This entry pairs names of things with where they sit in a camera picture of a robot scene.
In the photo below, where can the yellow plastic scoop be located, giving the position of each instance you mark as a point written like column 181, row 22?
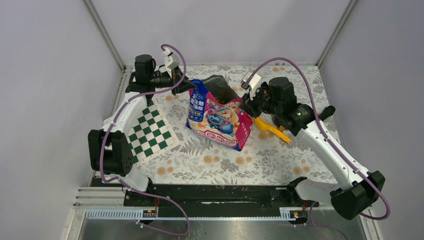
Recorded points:
column 266, row 127

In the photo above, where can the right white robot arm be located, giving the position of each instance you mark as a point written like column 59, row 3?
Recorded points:
column 356, row 188

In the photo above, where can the green white chessboard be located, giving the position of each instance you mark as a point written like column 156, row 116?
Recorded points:
column 149, row 132

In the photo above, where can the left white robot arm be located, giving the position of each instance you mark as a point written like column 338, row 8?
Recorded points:
column 109, row 149

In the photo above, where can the pink blue pet food bag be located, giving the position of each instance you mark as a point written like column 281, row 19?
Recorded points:
column 214, row 112

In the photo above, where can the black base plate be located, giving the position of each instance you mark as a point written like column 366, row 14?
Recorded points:
column 218, row 201

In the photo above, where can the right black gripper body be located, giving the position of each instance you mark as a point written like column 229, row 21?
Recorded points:
column 261, row 103

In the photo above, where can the black marker orange tip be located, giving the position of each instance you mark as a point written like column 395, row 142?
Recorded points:
column 327, row 112

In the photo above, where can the floral table mat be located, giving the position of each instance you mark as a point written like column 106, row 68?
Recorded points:
column 265, row 159

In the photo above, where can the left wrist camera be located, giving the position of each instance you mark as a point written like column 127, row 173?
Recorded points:
column 171, row 60

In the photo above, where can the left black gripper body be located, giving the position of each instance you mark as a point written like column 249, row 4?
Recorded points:
column 163, row 79

